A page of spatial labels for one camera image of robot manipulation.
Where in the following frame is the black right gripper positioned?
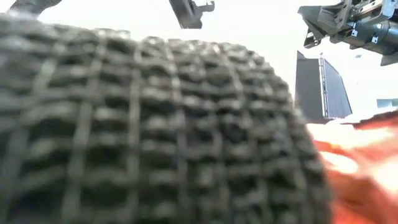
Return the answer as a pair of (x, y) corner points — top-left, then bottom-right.
(297, 1), (385, 52)

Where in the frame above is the folding black room divider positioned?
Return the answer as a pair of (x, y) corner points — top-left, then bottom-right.
(294, 50), (353, 123)

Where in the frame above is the grey blue box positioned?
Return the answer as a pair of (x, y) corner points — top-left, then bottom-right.
(376, 98), (398, 109)

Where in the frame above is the red shiny plastic package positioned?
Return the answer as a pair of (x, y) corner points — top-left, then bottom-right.
(306, 110), (398, 224)

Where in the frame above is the dark grey knitted fabric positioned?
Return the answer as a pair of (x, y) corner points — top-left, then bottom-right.
(0, 9), (335, 224)

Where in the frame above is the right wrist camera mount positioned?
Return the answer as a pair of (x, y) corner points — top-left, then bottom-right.
(341, 0), (398, 21)

